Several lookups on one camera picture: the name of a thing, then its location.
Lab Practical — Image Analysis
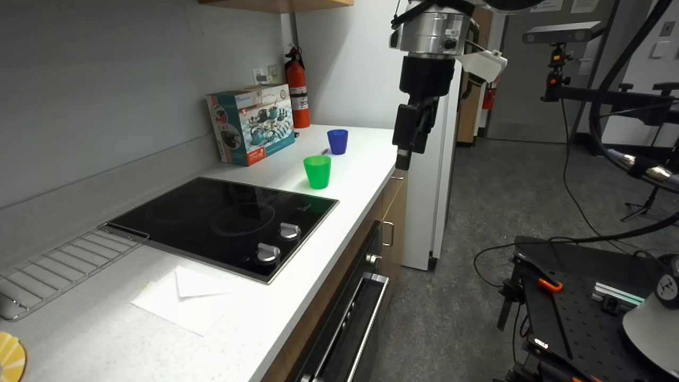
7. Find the black floor cable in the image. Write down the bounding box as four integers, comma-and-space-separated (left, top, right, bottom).
471, 208, 679, 289

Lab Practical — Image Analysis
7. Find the black oven door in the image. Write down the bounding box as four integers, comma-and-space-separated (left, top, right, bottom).
293, 225, 393, 382

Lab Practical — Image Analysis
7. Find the black round dial device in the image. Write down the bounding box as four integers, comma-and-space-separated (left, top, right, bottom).
654, 254, 679, 310

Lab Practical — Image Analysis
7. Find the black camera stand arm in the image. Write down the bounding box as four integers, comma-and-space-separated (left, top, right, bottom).
541, 40, 679, 119

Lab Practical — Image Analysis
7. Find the silver stove knob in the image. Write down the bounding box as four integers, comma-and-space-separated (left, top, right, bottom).
276, 220, 304, 242
255, 242, 283, 265

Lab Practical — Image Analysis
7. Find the black glass stove top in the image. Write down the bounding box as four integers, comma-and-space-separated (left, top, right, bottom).
105, 174, 342, 286

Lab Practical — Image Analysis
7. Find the green plastic cup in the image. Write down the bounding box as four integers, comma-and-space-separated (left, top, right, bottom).
301, 153, 334, 191

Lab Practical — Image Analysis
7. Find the orange black clamp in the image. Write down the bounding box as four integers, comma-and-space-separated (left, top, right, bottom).
535, 277, 566, 295

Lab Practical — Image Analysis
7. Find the large red fire extinguisher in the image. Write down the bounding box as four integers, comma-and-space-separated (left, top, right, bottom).
283, 44, 315, 132

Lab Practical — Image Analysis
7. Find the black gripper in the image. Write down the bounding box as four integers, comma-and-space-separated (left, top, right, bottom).
391, 54, 457, 171

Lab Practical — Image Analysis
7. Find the silver drawer handle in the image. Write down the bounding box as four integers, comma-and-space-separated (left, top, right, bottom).
377, 218, 397, 251

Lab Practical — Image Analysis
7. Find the black perforated cart table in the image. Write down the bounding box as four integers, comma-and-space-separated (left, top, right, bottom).
496, 233, 679, 382

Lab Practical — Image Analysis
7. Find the small white paper sheet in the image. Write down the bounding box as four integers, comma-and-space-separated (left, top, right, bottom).
175, 265, 247, 301

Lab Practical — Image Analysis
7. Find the wooden door panel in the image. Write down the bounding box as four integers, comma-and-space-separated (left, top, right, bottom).
455, 5, 496, 147

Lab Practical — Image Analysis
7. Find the teal white strip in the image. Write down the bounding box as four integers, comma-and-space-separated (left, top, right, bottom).
591, 280, 648, 307

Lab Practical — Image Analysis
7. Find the grey stereo camera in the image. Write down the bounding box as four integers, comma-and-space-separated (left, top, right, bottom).
521, 19, 604, 47

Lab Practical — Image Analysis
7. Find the large white paper sheet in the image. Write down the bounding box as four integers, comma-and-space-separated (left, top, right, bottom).
131, 263, 251, 337

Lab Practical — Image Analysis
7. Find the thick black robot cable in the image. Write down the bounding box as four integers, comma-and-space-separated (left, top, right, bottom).
588, 0, 679, 196

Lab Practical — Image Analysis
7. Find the black tripod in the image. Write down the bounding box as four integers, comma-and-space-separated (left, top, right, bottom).
621, 184, 666, 222

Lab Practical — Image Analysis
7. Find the small red fire extinguisher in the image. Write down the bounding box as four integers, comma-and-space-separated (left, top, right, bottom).
481, 81, 498, 115

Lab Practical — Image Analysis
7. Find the white round disc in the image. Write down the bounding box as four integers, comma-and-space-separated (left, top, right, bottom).
621, 295, 679, 379

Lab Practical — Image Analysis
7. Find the colourful cardboard toy box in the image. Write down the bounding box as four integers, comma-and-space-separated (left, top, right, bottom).
205, 82, 300, 168

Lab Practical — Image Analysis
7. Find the blue plastic cup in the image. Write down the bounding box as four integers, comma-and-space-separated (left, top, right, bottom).
327, 127, 351, 158

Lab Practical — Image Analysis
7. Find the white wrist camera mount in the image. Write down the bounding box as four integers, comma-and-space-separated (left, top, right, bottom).
457, 47, 510, 86

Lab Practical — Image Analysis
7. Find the white refrigerator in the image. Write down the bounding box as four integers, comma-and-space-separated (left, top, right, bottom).
294, 0, 465, 274

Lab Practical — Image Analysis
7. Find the white wall outlet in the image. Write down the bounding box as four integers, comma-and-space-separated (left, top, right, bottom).
255, 65, 283, 86

